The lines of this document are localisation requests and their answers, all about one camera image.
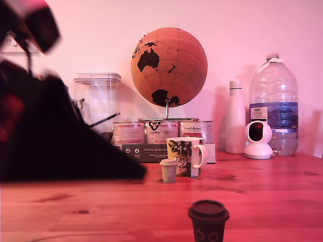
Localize pale coffee capsule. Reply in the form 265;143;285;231
159;158;178;184

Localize dark brown coffee capsule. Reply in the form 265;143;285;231
187;199;230;242

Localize black coffee scoop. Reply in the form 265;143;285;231
87;112;121;128

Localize clear plastic storage container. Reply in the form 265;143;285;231
72;72;122;144

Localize tin can pink label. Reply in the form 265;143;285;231
112;121;146;149

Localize dark cardboard can tray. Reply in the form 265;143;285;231
118;143;217;164

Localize tin can black triangle mark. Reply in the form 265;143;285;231
145;120;179;145

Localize floral print mug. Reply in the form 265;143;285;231
166;137;208;178

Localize tin can script lettering label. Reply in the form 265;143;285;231
178;120;214;145

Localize cork globe on metal stand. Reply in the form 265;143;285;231
130;27;208;122

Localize white metal bottle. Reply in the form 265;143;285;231
225;80;247;154

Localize large clear water bottle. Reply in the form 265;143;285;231
249;52;299;156

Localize white wall light switch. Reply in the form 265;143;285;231
0;31;41;55

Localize small white round camera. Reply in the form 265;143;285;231
243;121;274;160

